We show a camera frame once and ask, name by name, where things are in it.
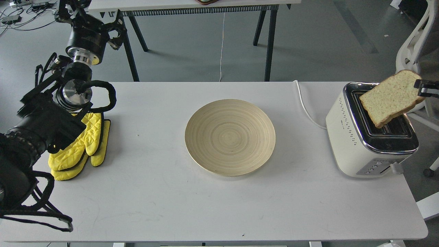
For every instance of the yellow oven mitt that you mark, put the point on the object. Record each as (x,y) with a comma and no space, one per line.
(96,160)
(87,143)

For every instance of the cream two-slot toaster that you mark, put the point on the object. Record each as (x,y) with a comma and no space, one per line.
(360,149)

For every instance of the background table with black legs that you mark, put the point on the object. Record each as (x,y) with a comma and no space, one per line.
(131,8)

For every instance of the upper yellow oven mitt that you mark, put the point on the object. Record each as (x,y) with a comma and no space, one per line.
(87,143)

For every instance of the brown object on background table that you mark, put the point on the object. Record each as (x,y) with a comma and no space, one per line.
(206,2)

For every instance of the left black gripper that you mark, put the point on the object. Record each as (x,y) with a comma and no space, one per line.
(86,35)

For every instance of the lower yellow oven mitt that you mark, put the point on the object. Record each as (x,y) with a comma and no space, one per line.
(96,160)

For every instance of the slice of brown bread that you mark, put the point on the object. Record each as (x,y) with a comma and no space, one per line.
(391,98)

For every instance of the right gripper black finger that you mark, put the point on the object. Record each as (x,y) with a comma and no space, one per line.
(427,88)

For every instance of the round bamboo plate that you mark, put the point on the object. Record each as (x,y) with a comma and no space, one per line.
(230,137)

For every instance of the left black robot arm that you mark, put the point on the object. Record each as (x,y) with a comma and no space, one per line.
(53,111)

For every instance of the white office chair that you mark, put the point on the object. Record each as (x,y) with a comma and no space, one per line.
(419,53)

